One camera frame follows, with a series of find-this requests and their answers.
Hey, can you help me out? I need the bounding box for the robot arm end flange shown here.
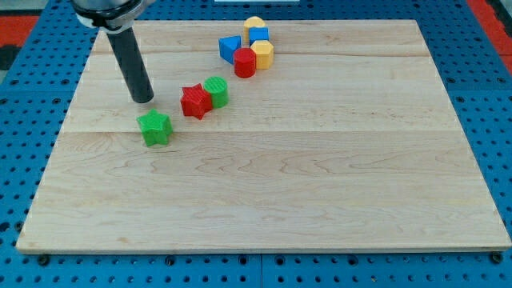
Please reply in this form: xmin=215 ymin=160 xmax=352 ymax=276
xmin=70 ymin=0 xmax=155 ymax=34

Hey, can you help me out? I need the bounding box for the green cylinder block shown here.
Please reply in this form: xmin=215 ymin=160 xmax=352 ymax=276
xmin=203 ymin=76 xmax=229 ymax=108

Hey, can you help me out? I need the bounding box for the red star block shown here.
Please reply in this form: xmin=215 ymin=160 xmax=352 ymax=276
xmin=180 ymin=83 xmax=213 ymax=120

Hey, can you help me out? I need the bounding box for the red cylinder block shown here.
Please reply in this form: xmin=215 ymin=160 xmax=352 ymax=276
xmin=233 ymin=48 xmax=256 ymax=78

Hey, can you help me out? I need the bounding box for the yellow hexagon block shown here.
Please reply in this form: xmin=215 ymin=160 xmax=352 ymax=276
xmin=250 ymin=40 xmax=274 ymax=70

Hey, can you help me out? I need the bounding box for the green star block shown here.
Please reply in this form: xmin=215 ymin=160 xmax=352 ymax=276
xmin=137 ymin=109 xmax=173 ymax=146

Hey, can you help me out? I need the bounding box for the blue triangle block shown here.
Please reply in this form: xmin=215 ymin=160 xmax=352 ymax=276
xmin=218 ymin=35 xmax=242 ymax=65

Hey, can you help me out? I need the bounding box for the blue cube block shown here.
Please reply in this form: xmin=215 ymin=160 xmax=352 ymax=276
xmin=249 ymin=27 xmax=270 ymax=46

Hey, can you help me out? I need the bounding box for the yellow rounded block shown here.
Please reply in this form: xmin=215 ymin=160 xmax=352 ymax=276
xmin=243 ymin=16 xmax=266 ymax=43

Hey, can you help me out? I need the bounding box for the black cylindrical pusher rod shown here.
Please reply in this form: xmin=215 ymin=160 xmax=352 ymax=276
xmin=107 ymin=28 xmax=154 ymax=103

